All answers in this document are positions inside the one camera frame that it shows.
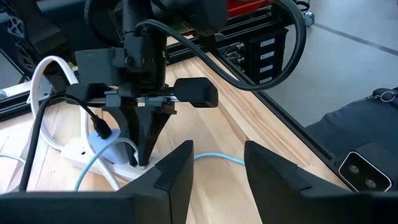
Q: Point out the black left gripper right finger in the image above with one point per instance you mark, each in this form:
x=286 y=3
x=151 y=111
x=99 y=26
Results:
x=311 y=208

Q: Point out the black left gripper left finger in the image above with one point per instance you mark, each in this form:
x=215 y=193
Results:
x=93 y=208

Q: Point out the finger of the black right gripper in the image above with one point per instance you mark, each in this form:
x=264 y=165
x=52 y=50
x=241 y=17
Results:
x=129 y=130
x=150 y=130

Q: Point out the light blue USB charger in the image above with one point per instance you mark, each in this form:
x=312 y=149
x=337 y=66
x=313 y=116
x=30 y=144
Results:
x=109 y=152

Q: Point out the white power strip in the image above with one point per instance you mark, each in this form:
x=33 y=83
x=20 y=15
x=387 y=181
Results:
x=74 y=151

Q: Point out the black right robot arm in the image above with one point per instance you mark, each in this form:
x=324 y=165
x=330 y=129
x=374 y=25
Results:
x=40 y=31

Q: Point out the black smartphone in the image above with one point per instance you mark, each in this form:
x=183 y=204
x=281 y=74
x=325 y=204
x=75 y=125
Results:
x=365 y=171

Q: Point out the person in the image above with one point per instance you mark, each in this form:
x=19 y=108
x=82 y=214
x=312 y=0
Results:
x=357 y=127

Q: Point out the black drawer cabinet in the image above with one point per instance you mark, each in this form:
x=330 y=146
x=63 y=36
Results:
x=267 y=56

